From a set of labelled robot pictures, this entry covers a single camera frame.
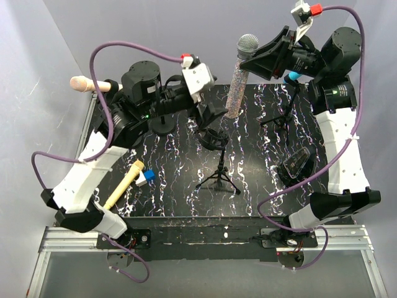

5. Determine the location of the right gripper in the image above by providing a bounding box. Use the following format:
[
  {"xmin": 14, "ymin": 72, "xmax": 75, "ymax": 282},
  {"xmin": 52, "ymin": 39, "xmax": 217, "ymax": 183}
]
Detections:
[{"xmin": 239, "ymin": 25, "xmax": 328, "ymax": 81}]

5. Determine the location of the glitter rhinestone microphone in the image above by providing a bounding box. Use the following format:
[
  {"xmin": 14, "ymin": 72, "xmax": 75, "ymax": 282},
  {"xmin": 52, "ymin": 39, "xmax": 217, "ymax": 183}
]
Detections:
[{"xmin": 225, "ymin": 34, "xmax": 259, "ymax": 119}]

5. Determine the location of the black tripod shock-mount stand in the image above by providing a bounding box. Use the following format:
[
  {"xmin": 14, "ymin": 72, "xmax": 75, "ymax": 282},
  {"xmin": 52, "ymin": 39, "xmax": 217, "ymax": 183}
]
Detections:
[{"xmin": 195, "ymin": 129, "xmax": 241, "ymax": 195}]

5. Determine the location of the black round-base mic stand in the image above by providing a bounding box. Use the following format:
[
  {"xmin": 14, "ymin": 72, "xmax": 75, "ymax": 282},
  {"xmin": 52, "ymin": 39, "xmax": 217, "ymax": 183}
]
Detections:
[{"xmin": 150, "ymin": 115, "xmax": 176, "ymax": 137}]

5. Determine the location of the cream yellow microphone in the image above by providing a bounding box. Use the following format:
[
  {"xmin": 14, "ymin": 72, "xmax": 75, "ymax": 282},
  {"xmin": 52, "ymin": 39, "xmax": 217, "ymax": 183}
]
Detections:
[{"xmin": 104, "ymin": 160, "xmax": 144, "ymax": 210}]

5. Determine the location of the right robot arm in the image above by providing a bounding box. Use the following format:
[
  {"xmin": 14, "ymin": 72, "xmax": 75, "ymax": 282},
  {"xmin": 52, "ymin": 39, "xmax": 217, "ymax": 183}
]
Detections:
[{"xmin": 241, "ymin": 27, "xmax": 381, "ymax": 247}]

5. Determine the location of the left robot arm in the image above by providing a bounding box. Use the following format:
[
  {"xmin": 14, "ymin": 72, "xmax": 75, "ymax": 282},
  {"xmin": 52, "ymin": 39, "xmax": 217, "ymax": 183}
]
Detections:
[{"xmin": 41, "ymin": 56, "xmax": 227, "ymax": 248}]

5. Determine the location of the cyan blue microphone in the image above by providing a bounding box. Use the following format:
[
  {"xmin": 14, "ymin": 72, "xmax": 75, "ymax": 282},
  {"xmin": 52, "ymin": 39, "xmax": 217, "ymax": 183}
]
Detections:
[{"xmin": 283, "ymin": 71, "xmax": 302, "ymax": 84}]

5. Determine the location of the black tripod stand, cyan microphone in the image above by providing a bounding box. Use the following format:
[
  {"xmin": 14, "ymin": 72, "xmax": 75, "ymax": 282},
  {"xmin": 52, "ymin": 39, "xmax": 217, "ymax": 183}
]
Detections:
[{"xmin": 260, "ymin": 75, "xmax": 301, "ymax": 146}]

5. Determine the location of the pink microphone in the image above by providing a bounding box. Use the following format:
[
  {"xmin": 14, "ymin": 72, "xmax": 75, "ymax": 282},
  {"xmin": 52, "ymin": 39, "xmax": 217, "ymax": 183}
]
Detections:
[{"xmin": 69, "ymin": 76, "xmax": 123, "ymax": 94}]

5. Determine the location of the blue and white block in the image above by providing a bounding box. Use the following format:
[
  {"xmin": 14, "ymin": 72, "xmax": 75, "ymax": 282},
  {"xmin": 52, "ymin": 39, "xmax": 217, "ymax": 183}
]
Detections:
[{"xmin": 135, "ymin": 169, "xmax": 156, "ymax": 187}]

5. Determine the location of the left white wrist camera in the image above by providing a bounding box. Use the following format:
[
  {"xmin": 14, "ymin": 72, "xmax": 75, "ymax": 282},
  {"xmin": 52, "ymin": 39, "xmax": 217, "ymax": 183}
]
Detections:
[{"xmin": 181, "ymin": 59, "xmax": 215, "ymax": 104}]

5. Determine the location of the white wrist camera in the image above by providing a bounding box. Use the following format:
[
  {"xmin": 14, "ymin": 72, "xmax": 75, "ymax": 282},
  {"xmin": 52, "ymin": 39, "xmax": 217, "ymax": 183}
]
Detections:
[
  {"xmin": 291, "ymin": 0, "xmax": 313, "ymax": 44},
  {"xmin": 181, "ymin": 59, "xmax": 215, "ymax": 104}
]

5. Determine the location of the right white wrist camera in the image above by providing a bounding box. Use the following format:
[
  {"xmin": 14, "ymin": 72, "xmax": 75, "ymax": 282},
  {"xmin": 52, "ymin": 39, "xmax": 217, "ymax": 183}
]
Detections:
[{"xmin": 291, "ymin": 0, "xmax": 313, "ymax": 44}]

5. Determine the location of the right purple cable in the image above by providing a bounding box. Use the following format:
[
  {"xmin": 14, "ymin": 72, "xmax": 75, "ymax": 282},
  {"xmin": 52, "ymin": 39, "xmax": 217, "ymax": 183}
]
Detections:
[{"xmin": 257, "ymin": 3, "xmax": 364, "ymax": 269}]

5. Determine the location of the purple cable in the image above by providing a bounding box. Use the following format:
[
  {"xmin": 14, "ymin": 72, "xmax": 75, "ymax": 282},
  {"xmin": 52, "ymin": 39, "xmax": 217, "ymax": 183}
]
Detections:
[
  {"xmin": 30, "ymin": 42, "xmax": 192, "ymax": 283},
  {"xmin": 257, "ymin": 3, "xmax": 364, "ymax": 269}
]

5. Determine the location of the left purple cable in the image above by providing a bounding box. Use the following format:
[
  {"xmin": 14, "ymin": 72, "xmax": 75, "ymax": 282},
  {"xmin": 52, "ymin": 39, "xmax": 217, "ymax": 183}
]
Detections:
[{"xmin": 30, "ymin": 42, "xmax": 192, "ymax": 283}]

